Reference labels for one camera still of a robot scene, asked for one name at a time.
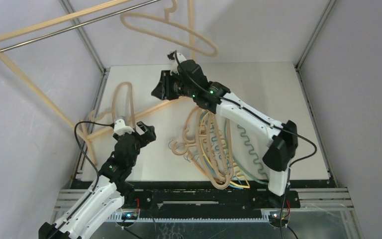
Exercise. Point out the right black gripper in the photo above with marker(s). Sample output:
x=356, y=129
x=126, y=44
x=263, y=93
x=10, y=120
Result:
x=166, y=85

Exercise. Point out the metal hanging rod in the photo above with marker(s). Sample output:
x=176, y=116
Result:
x=69, y=17

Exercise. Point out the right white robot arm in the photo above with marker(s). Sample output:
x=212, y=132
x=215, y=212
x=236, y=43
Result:
x=280, y=138

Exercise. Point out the wooden clothes rack frame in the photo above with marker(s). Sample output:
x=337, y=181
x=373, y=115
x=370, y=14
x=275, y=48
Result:
x=87, y=138

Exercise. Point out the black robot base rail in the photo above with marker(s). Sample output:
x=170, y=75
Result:
x=199, y=199

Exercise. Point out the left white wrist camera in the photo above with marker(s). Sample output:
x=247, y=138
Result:
x=120, y=127

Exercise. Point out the right aluminium frame post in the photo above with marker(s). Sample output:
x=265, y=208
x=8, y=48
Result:
x=299, y=65

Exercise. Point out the beige plastic hanger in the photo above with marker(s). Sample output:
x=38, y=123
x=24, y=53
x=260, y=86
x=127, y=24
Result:
x=184, y=150
x=112, y=111
x=214, y=155
x=164, y=28

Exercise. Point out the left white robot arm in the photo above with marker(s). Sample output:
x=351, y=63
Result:
x=109, y=191

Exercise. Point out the blue wire hanger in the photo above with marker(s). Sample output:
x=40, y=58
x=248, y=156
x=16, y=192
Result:
x=236, y=184

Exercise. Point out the green wavy wire hanger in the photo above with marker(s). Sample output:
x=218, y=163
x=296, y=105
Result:
x=251, y=152

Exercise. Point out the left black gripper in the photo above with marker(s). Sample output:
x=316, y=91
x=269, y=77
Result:
x=148, y=135

